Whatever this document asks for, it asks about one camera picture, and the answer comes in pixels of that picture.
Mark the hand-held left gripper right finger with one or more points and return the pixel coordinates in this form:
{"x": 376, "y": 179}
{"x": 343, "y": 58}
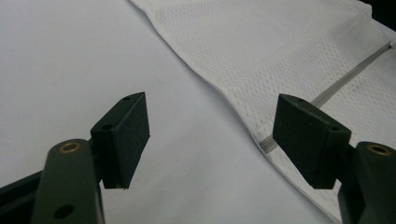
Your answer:
{"x": 306, "y": 140}

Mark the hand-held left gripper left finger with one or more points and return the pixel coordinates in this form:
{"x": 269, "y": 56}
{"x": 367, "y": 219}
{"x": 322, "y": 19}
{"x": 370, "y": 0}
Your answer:
{"x": 120, "y": 140}

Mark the white mesh laundry bag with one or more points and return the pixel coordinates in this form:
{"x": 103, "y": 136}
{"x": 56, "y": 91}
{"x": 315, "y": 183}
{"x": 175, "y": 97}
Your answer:
{"x": 280, "y": 53}

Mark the white table mat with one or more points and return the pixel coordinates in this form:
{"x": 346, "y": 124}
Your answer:
{"x": 77, "y": 68}

